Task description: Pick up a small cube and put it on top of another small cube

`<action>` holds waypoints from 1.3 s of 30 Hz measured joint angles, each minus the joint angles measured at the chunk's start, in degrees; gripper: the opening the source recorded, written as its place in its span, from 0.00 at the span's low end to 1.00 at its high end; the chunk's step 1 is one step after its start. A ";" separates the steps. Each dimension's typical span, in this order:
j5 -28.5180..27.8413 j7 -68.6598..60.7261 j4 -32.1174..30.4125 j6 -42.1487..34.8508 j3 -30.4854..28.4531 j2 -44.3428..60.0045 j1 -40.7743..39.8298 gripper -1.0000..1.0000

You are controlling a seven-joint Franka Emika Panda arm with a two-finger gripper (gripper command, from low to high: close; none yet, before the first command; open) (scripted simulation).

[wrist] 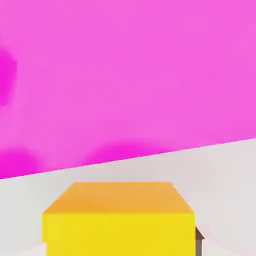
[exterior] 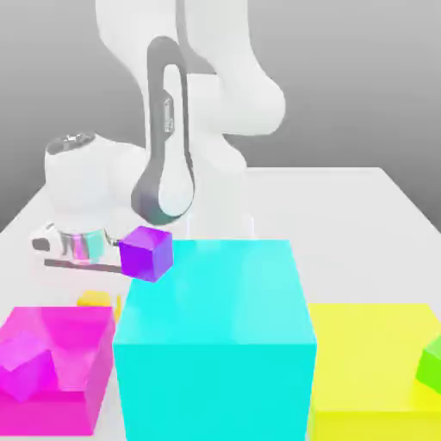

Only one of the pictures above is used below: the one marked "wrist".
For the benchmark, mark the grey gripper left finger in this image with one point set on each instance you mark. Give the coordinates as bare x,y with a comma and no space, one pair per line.
41,251

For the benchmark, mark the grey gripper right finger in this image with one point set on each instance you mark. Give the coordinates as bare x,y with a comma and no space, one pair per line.
199,246

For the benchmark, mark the small yellow cube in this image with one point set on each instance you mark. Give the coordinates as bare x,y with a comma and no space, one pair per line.
120,230

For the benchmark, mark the large pink box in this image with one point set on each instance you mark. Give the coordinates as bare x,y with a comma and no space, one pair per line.
128,76

